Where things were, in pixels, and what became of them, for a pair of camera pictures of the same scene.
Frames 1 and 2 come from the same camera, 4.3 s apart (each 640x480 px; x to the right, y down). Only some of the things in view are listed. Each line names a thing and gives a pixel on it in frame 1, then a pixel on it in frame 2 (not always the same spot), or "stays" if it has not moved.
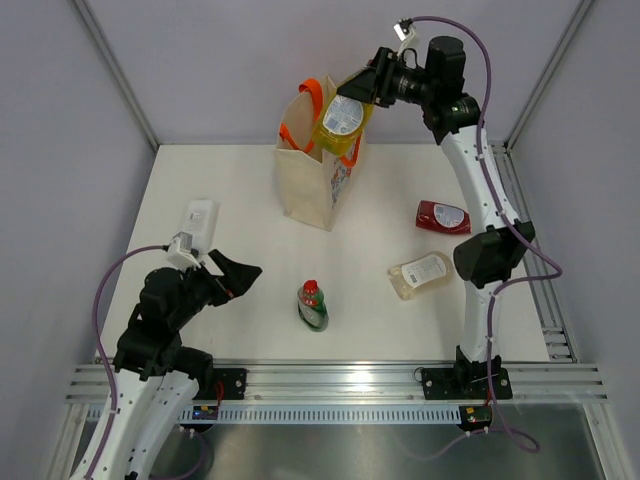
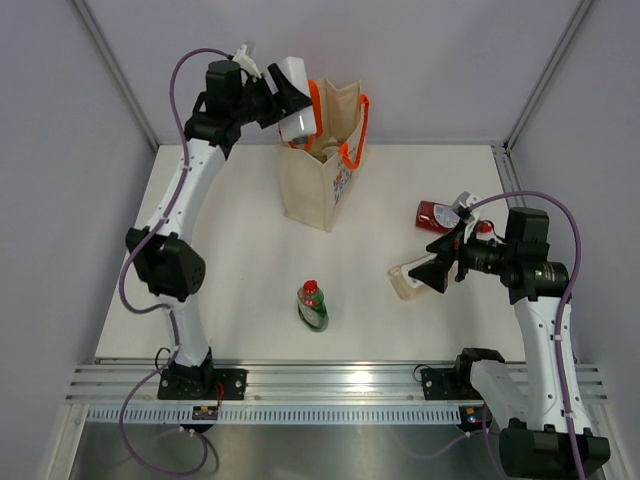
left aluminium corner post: x=117 y=71 stays
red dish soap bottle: x=442 y=217 stays
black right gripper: x=375 y=81 → x=434 y=272
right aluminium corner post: x=576 y=19 stays
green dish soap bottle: x=312 y=309 stays
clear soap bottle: x=410 y=276 stays
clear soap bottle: x=200 y=221 → x=298 y=126
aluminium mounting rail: x=368 y=381 stays
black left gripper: x=237 y=278 → x=277 y=105
